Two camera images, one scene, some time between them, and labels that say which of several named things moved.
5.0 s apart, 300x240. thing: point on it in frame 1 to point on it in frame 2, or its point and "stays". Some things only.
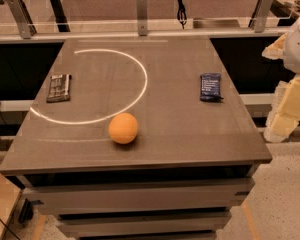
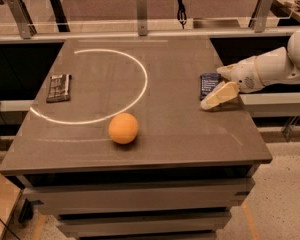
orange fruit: x=123 y=128 stays
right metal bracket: x=261 y=17 stays
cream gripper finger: x=291 y=103 to x=224 y=92
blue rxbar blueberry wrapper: x=210 y=87 stays
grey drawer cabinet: x=172 y=199 stays
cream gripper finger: x=276 y=49 to x=226 y=71
